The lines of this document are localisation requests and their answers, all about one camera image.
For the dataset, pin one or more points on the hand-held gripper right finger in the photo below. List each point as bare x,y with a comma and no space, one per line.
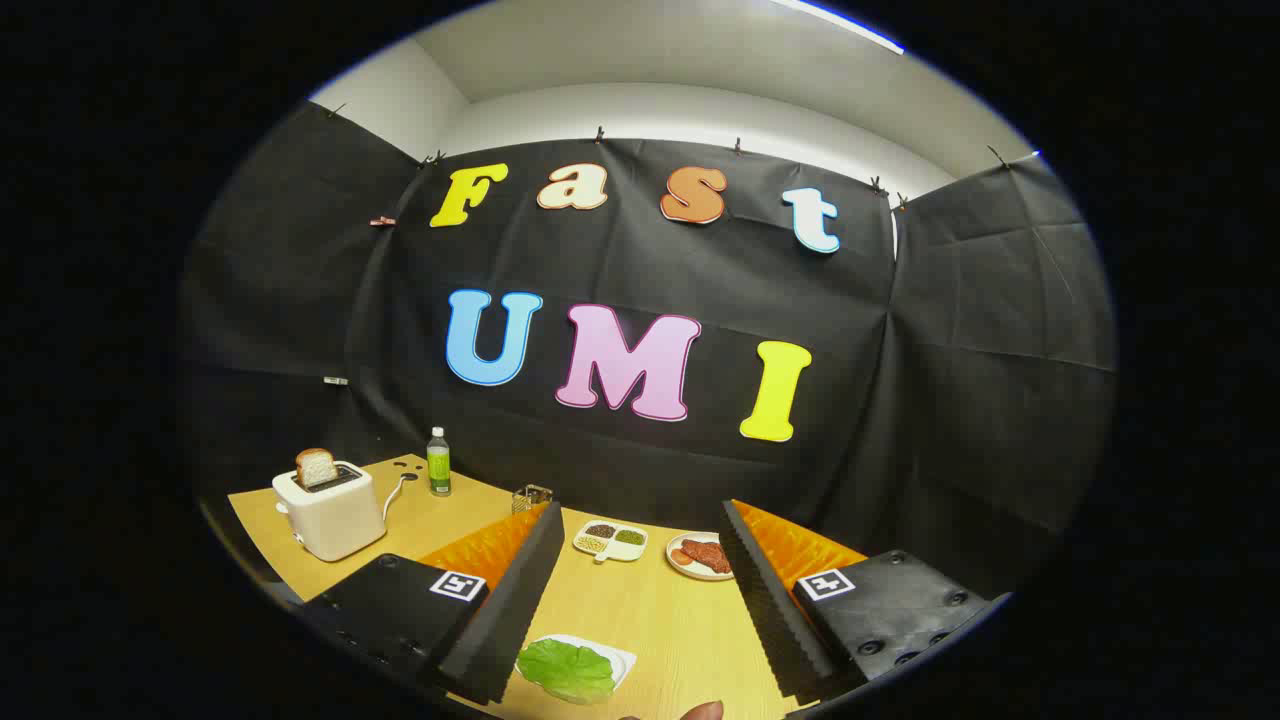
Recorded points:
770,610

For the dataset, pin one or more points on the green lettuce leaf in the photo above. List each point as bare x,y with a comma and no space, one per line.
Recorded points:
565,670

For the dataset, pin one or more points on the red meat slice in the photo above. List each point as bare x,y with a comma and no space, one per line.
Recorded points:
705,553

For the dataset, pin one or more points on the white round meat plate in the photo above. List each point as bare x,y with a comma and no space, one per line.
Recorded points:
690,571

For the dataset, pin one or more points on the white square plate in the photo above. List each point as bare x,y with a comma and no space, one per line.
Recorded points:
623,660

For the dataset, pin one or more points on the green label drink bottle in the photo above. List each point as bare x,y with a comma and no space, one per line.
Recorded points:
439,470

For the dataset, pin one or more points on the black backdrop cloth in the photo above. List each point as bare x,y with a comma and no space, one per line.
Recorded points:
640,255

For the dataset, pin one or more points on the white divided bean dish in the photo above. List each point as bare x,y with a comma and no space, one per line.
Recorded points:
610,548

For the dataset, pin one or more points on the white toaster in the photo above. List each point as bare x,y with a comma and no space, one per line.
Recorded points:
335,515

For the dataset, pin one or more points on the toasted bread slice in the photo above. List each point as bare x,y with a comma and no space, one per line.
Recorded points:
316,467

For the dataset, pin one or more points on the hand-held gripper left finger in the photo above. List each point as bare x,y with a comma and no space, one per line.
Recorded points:
510,610

